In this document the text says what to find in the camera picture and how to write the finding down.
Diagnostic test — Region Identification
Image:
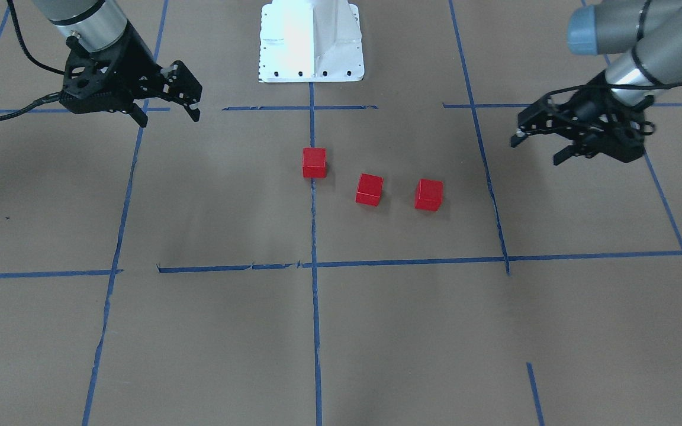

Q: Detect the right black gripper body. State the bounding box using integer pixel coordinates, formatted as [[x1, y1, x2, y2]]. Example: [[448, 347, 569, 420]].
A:
[[74, 24, 162, 99]]

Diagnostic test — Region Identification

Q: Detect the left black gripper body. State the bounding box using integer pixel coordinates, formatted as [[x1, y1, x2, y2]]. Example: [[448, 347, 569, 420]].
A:
[[554, 80, 655, 151]]

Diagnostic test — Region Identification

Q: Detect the red block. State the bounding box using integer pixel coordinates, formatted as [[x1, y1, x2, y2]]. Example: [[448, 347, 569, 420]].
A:
[[355, 173, 384, 206], [301, 147, 327, 179], [414, 179, 444, 211]]

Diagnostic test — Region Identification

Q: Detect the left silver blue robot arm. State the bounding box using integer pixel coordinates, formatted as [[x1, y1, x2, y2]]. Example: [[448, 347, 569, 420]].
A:
[[510, 1, 682, 165]]

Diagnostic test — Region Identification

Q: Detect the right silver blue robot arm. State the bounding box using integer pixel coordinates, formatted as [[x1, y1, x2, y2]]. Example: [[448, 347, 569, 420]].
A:
[[35, 1, 202, 127]]

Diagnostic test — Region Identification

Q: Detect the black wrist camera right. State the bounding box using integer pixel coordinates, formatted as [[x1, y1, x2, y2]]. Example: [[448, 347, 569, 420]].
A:
[[59, 54, 134, 114]]

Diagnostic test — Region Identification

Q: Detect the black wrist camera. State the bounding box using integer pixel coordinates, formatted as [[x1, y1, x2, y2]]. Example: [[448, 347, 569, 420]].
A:
[[596, 114, 654, 163], [59, 54, 134, 114]]

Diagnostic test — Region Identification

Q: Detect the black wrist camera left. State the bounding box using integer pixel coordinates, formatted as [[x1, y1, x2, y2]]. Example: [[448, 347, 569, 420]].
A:
[[596, 114, 654, 163]]

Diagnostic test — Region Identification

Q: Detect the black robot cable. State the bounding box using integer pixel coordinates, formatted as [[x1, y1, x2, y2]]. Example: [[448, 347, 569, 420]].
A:
[[0, 0, 75, 124]]

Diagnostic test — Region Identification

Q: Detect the white camera pole base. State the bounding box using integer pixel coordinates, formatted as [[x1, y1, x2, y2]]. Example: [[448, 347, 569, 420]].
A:
[[258, 1, 365, 83]]

